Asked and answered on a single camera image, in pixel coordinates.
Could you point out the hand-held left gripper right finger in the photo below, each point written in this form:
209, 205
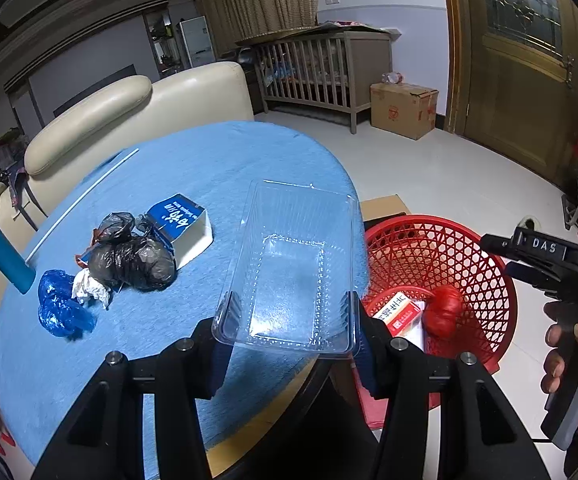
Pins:
366, 365

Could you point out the cream leather sofa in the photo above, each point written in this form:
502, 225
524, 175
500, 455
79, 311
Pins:
119, 105

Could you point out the white standing air conditioner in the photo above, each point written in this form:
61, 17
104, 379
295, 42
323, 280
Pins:
196, 40

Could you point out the red plastic basket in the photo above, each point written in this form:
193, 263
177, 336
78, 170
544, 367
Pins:
469, 265

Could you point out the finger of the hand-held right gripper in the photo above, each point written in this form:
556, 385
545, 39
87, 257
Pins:
526, 275
524, 245

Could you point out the blue plastic bag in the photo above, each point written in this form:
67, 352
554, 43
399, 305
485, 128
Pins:
61, 310

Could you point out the clear plastic tray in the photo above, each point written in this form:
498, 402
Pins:
289, 270

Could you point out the small black plastic bag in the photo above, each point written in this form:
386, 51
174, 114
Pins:
115, 226

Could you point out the red plastic bag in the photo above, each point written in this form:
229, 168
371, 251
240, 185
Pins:
443, 310

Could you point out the red and white medicine box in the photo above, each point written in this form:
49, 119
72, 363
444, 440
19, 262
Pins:
401, 317

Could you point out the wooden crib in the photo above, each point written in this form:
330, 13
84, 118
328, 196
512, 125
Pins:
364, 60

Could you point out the large black plastic bag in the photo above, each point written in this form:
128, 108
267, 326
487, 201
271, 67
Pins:
136, 262

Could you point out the cardboard box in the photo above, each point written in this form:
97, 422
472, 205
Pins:
399, 110

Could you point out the thin white stick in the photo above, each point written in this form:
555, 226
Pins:
84, 200

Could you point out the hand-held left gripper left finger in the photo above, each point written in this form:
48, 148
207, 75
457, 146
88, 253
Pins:
218, 367

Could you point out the wooden door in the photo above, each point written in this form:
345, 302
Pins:
514, 85

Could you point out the crumpled white paper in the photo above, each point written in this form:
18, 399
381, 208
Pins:
89, 287

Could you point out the blue milk carton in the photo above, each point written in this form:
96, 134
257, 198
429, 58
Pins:
184, 230

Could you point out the blue tablecloth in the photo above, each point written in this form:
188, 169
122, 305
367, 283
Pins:
209, 165

